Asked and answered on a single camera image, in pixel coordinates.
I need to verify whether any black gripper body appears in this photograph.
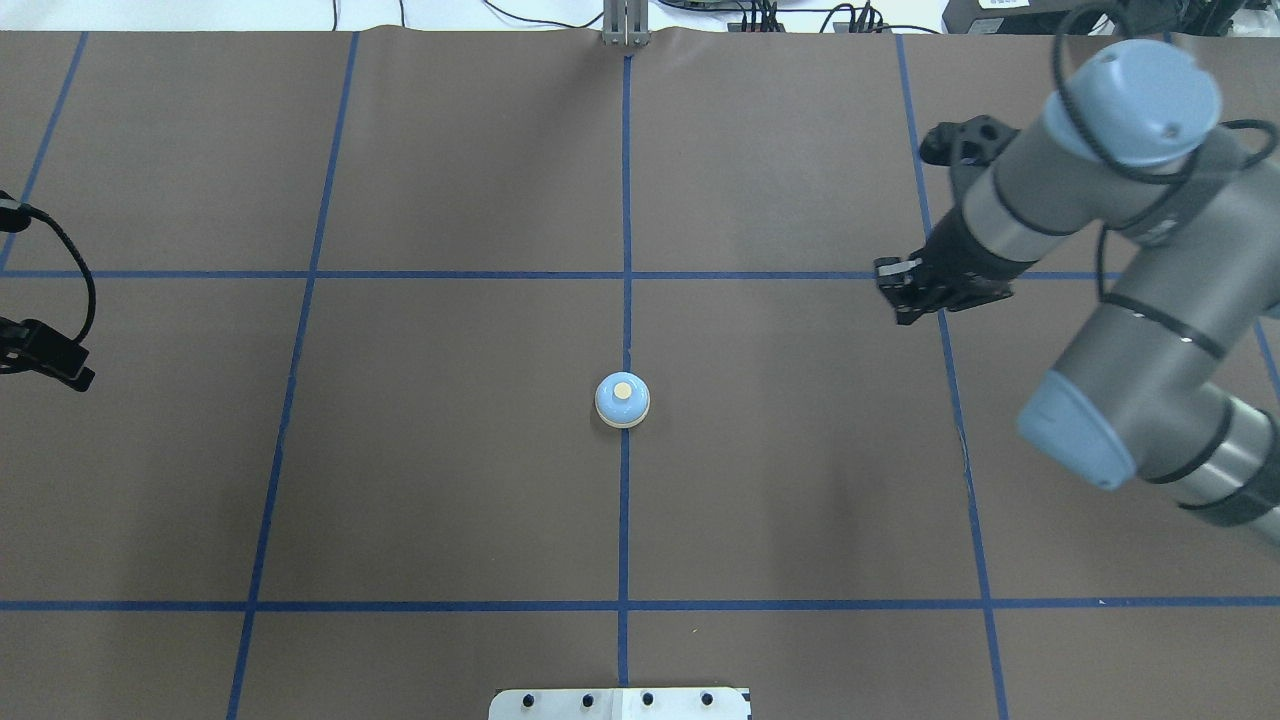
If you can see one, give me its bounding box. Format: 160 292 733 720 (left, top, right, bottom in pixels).
918 150 1016 311

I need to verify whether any light blue call bell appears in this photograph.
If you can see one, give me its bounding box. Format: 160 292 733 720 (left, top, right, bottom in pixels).
594 372 652 429

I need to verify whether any black box device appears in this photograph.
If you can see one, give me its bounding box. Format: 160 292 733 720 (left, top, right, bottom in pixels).
941 1 1091 36

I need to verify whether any aluminium frame post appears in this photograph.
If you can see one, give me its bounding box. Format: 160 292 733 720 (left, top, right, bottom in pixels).
600 0 652 47

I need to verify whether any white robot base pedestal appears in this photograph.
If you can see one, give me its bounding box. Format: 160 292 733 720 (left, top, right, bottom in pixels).
488 685 753 719

